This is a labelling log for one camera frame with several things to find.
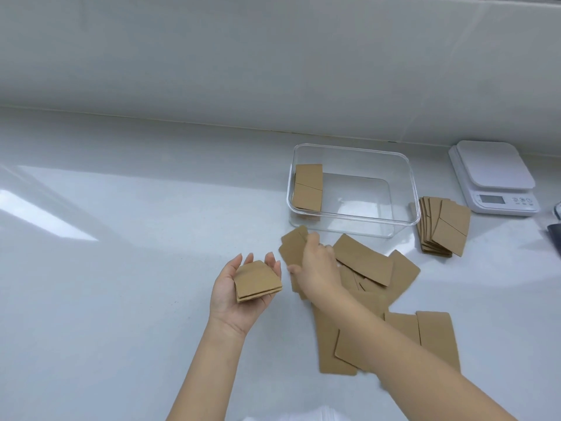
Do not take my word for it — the clear plastic container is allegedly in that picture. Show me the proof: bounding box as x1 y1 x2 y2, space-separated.
287 144 423 240

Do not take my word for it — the person's white clothing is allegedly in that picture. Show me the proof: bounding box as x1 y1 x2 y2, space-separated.
236 404 348 421

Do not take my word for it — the small brown paper sleeve bundle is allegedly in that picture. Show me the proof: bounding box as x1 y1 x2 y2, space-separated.
233 260 284 304

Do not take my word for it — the loose pile of brown sleeves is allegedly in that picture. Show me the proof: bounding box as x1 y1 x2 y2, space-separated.
287 234 462 377

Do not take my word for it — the person's left forearm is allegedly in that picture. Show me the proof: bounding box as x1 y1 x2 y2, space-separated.
165 317 249 421

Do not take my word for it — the person's left hand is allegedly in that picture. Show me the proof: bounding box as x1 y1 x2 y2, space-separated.
209 252 282 338

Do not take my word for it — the neat stack of brown sleeves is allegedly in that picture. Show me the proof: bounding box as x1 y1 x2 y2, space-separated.
292 164 324 213

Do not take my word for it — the fanned stack of brown sleeves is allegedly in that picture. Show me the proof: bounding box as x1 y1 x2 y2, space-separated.
415 196 472 258

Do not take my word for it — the single brown paper cup sleeve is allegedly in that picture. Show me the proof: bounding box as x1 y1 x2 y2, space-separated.
279 225 310 299

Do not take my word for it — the white digital kitchen scale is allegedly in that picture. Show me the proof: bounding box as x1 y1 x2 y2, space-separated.
448 140 541 217

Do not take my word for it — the person's right hand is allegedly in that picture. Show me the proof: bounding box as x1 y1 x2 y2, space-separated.
287 233 347 304

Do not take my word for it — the person's right forearm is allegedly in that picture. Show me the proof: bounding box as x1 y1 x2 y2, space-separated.
308 282 561 421

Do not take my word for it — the dark flat object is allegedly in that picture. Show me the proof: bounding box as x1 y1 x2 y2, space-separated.
545 201 561 259

